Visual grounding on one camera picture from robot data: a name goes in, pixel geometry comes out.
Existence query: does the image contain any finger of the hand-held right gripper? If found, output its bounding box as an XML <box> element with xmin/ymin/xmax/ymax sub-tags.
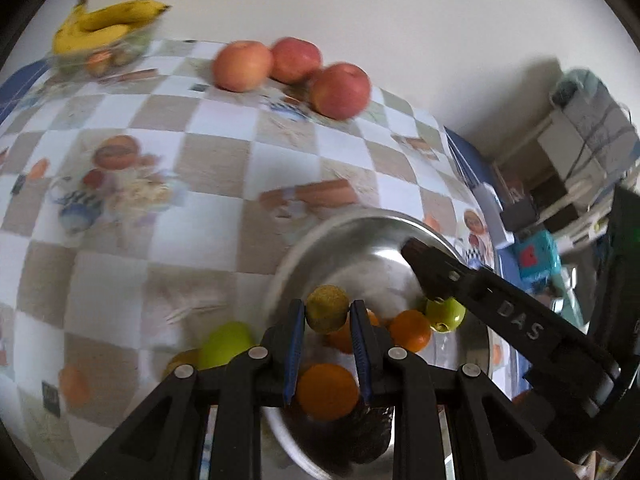
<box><xmin>401</xmin><ymin>238</ymin><xmax>506</xmax><ymax>318</ymax></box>

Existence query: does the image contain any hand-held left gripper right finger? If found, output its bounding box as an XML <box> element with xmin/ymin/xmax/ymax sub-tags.
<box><xmin>349</xmin><ymin>300</ymin><xmax>576</xmax><ymax>480</ymax></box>

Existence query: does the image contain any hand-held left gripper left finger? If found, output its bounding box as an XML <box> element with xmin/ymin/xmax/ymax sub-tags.
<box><xmin>72</xmin><ymin>299</ymin><xmax>307</xmax><ymax>480</ymax></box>

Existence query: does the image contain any orange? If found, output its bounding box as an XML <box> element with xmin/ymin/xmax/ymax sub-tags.
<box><xmin>324</xmin><ymin>309</ymin><xmax>382</xmax><ymax>356</ymax></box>
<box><xmin>296</xmin><ymin>363</ymin><xmax>361</xmax><ymax>422</ymax></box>
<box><xmin>389</xmin><ymin>309</ymin><xmax>432</xmax><ymax>354</ymax></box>

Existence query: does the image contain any green round fruit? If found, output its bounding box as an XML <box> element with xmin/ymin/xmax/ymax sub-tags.
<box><xmin>198</xmin><ymin>321</ymin><xmax>256</xmax><ymax>372</ymax></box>
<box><xmin>425</xmin><ymin>296</ymin><xmax>467</xmax><ymax>334</ymax></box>

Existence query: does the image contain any brown kiwi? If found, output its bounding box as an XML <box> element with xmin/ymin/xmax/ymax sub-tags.
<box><xmin>305</xmin><ymin>284</ymin><xmax>350</xmax><ymax>333</ymax></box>

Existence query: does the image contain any long dark avocado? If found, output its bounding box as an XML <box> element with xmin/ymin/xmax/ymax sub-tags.
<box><xmin>345</xmin><ymin>405</ymin><xmax>396</xmax><ymax>465</ymax></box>

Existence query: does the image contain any large stainless steel bowl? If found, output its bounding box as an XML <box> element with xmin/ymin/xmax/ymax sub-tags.
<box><xmin>260</xmin><ymin>208</ymin><xmax>496</xmax><ymax>480</ymax></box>

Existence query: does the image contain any white power strip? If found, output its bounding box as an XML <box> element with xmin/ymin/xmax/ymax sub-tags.
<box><xmin>472</xmin><ymin>182</ymin><xmax>516</xmax><ymax>248</ymax></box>

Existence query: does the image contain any black power adapter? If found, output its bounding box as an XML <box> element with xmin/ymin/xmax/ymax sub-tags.
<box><xmin>500</xmin><ymin>200</ymin><xmax>538</xmax><ymax>231</ymax></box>

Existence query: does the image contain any orange fruit beside bowl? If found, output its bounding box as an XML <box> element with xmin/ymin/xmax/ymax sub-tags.
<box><xmin>162</xmin><ymin>349</ymin><xmax>203</xmax><ymax>381</ymax></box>

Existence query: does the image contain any large red apple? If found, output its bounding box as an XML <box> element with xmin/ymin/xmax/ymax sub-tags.
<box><xmin>308</xmin><ymin>62</ymin><xmax>372</xmax><ymax>121</ymax></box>

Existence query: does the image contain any checkered printed tablecloth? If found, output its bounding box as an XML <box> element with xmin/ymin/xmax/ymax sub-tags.
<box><xmin>0</xmin><ymin>37</ymin><xmax>531</xmax><ymax>480</ymax></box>

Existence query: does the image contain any pale red apple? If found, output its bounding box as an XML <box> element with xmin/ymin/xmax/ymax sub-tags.
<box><xmin>212</xmin><ymin>40</ymin><xmax>275</xmax><ymax>93</ymax></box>

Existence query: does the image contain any clear plastic container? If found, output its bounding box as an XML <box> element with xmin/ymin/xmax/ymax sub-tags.
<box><xmin>50</xmin><ymin>20</ymin><xmax>156</xmax><ymax>78</ymax></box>

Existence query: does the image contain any yellow banana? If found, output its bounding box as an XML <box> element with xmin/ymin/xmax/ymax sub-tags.
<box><xmin>75</xmin><ymin>0</ymin><xmax>172</xmax><ymax>32</ymax></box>
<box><xmin>52</xmin><ymin>0</ymin><xmax>136</xmax><ymax>57</ymax></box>

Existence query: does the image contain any teal toy camera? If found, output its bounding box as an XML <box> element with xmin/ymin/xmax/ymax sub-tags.
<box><xmin>515</xmin><ymin>232</ymin><xmax>562</xmax><ymax>286</ymax></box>

